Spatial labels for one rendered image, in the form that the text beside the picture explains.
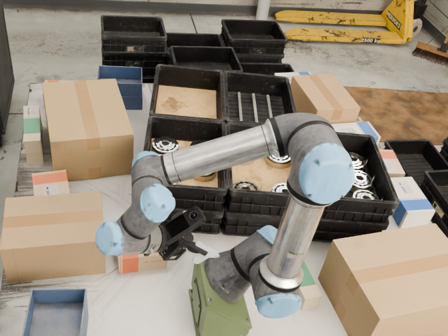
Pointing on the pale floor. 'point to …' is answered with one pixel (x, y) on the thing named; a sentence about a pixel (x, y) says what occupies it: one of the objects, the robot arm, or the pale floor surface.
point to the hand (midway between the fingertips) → (207, 232)
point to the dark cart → (5, 74)
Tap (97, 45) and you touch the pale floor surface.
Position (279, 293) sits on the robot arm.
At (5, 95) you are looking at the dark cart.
